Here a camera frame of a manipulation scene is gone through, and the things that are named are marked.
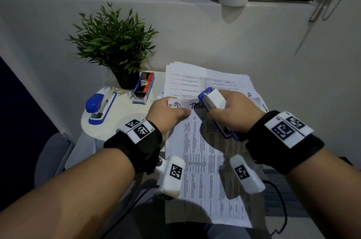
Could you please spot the stack of printed papers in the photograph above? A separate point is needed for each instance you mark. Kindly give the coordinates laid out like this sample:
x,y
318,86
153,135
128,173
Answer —
x,y
211,78

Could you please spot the blue staples box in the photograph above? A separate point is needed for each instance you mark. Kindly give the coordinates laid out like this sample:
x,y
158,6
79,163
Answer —
x,y
143,86

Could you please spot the person's left forearm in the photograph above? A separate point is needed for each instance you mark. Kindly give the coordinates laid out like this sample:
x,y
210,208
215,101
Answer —
x,y
56,199

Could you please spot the green potted plant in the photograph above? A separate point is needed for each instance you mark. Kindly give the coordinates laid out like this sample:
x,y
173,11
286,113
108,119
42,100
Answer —
x,y
112,38

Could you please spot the printed paper bundle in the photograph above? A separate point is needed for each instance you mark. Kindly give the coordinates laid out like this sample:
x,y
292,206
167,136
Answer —
x,y
203,168

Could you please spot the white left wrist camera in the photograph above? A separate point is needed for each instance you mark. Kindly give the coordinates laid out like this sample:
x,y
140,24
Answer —
x,y
169,185

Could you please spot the blue white stapler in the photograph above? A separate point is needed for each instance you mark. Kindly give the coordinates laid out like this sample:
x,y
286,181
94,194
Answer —
x,y
94,103
214,99

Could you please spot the person's right forearm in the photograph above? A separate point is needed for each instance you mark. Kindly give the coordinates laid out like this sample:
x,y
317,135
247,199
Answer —
x,y
327,199

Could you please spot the person's grey trousers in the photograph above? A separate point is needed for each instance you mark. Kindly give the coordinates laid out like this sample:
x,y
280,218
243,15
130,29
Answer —
x,y
225,231

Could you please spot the person's right hand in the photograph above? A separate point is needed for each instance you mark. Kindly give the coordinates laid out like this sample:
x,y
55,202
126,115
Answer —
x,y
239,112

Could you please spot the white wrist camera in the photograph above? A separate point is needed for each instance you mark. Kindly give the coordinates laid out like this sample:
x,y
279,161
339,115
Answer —
x,y
169,185
249,182

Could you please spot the person's left hand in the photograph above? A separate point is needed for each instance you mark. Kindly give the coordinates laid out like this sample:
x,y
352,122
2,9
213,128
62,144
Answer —
x,y
166,117

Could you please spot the grey round stool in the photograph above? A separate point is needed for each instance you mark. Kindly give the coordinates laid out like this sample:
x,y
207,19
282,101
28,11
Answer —
x,y
49,160

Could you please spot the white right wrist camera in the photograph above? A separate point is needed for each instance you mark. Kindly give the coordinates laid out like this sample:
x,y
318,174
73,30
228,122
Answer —
x,y
249,182

